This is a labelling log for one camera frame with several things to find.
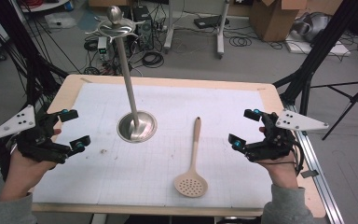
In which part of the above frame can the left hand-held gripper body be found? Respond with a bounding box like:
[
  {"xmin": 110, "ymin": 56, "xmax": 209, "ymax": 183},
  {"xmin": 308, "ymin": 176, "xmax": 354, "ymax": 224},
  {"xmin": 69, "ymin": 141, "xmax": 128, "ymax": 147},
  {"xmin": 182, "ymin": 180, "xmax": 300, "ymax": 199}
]
[{"xmin": 0, "ymin": 105, "xmax": 73, "ymax": 165}]

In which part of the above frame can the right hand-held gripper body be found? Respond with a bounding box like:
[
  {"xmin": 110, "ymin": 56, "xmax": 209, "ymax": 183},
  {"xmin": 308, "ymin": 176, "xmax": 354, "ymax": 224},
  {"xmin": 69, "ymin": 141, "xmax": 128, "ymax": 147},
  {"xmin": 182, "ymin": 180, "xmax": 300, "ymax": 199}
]
[{"xmin": 245, "ymin": 108, "xmax": 330, "ymax": 162}]

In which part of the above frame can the beige slotted spoon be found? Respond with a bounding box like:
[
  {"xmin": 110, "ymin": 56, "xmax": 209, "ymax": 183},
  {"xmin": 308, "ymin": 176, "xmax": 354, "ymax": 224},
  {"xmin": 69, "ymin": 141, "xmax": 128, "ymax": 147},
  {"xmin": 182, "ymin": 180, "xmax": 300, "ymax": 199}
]
[{"xmin": 173, "ymin": 116, "xmax": 209, "ymax": 199}]

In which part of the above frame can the metal utensil stand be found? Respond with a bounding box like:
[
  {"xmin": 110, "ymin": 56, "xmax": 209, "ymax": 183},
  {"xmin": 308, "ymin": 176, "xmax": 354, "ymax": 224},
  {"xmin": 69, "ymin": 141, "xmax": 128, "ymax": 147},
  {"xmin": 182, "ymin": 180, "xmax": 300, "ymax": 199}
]
[{"xmin": 85, "ymin": 5, "xmax": 158, "ymax": 144}]

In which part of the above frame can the person's right hand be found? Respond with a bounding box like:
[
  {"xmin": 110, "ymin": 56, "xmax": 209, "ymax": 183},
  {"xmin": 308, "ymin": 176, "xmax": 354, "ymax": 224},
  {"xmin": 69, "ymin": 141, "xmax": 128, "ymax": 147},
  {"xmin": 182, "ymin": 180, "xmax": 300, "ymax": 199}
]
[{"xmin": 255, "ymin": 125, "xmax": 299, "ymax": 189}]

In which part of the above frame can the person's left hand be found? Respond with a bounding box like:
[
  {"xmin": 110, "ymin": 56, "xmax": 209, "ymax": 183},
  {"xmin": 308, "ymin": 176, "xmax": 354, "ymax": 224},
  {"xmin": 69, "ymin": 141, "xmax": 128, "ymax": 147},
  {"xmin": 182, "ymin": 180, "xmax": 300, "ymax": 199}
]
[{"xmin": 0, "ymin": 128, "xmax": 62, "ymax": 202}]

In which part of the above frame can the white grid mat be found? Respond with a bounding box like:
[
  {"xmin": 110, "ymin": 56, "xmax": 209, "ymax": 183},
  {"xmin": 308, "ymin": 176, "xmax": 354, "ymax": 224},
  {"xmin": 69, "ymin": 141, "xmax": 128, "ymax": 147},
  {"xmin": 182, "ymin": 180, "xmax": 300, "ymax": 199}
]
[{"xmin": 31, "ymin": 82, "xmax": 274, "ymax": 209}]

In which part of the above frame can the black clip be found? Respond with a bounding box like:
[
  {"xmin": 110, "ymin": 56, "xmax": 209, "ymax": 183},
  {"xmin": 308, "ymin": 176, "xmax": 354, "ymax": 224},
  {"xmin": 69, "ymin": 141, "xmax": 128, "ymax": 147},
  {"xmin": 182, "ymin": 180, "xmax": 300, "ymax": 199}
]
[{"xmin": 300, "ymin": 169, "xmax": 320, "ymax": 179}]

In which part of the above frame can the black metal stand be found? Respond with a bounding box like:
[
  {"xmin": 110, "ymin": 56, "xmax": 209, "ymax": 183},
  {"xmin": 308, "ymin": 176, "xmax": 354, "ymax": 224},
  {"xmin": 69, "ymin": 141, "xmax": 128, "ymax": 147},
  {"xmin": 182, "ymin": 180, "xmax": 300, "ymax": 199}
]
[
  {"xmin": 0, "ymin": 0, "xmax": 69, "ymax": 110},
  {"xmin": 272, "ymin": 0, "xmax": 358, "ymax": 134}
]

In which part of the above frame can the small device with green display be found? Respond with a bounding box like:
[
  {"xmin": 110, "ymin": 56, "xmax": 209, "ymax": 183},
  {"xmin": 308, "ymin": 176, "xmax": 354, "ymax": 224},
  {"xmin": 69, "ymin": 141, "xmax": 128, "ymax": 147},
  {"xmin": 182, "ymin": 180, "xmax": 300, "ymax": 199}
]
[{"xmin": 97, "ymin": 35, "xmax": 110, "ymax": 61}]

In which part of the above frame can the black tripod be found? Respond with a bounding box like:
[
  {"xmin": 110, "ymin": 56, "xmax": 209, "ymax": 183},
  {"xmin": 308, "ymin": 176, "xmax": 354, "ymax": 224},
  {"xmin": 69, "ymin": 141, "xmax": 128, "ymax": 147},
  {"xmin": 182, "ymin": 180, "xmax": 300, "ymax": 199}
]
[{"xmin": 310, "ymin": 74, "xmax": 358, "ymax": 141}]

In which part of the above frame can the cardboard box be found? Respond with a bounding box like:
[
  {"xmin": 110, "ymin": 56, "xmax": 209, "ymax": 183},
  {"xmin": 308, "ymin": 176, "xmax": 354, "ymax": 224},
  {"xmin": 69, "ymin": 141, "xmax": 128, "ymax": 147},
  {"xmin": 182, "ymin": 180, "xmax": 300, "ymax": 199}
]
[{"xmin": 249, "ymin": 0, "xmax": 310, "ymax": 43}]

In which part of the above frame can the white plastic sheet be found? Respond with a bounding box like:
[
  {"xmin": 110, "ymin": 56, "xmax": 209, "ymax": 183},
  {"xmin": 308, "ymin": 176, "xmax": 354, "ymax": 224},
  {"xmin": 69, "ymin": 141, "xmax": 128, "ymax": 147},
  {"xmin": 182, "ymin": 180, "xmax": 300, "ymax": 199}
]
[{"xmin": 45, "ymin": 12, "xmax": 77, "ymax": 30}]

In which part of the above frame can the white flat board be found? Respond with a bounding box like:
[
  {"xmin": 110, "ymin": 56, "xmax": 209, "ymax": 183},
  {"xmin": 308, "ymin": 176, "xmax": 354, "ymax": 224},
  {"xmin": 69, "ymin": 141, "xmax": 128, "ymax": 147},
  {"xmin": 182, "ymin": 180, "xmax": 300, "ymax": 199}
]
[{"xmin": 284, "ymin": 36, "xmax": 352, "ymax": 58}]

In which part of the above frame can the black flat box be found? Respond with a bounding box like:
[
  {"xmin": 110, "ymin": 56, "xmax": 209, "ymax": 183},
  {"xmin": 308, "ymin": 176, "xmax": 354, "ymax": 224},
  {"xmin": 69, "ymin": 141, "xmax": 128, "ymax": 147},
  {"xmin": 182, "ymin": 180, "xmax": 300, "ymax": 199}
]
[{"xmin": 193, "ymin": 14, "xmax": 230, "ymax": 30}]

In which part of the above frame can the silver grey appliance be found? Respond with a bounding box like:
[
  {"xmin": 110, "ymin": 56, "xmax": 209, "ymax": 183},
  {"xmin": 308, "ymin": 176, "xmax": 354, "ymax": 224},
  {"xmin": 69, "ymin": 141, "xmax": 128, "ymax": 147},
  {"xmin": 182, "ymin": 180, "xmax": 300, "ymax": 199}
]
[{"xmin": 292, "ymin": 11, "xmax": 332, "ymax": 43}]

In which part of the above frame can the white round table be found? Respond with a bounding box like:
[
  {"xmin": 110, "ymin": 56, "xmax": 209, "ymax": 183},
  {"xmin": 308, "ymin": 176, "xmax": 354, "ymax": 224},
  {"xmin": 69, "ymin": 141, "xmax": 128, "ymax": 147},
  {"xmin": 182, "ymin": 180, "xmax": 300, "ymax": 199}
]
[{"xmin": 18, "ymin": 0, "xmax": 73, "ymax": 13}]

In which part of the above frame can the black computer tower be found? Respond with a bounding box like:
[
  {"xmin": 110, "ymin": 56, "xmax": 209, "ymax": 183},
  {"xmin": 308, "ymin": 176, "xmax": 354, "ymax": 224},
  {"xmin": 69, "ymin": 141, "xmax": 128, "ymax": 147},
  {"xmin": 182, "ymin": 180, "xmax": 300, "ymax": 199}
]
[{"xmin": 132, "ymin": 5, "xmax": 155, "ymax": 50}]

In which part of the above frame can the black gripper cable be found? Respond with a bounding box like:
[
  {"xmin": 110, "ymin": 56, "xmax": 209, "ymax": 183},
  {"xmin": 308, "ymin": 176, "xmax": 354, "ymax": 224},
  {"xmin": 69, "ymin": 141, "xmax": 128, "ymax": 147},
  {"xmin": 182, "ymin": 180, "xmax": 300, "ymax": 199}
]
[{"xmin": 290, "ymin": 139, "xmax": 306, "ymax": 175}]

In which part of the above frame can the aluminium rail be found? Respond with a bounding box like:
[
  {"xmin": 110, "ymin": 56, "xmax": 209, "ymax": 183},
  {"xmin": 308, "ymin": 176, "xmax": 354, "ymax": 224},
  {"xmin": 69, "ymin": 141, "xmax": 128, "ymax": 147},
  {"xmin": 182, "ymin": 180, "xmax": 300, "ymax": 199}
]
[{"xmin": 282, "ymin": 102, "xmax": 345, "ymax": 224}]

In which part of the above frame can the coiled black cable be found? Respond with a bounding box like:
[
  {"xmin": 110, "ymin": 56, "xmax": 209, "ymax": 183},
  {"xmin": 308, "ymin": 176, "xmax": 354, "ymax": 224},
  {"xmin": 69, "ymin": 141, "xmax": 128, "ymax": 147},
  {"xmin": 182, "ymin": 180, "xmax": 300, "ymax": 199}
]
[
  {"xmin": 83, "ymin": 39, "xmax": 99, "ymax": 52},
  {"xmin": 142, "ymin": 50, "xmax": 165, "ymax": 69},
  {"xmin": 228, "ymin": 35, "xmax": 253, "ymax": 48}
]

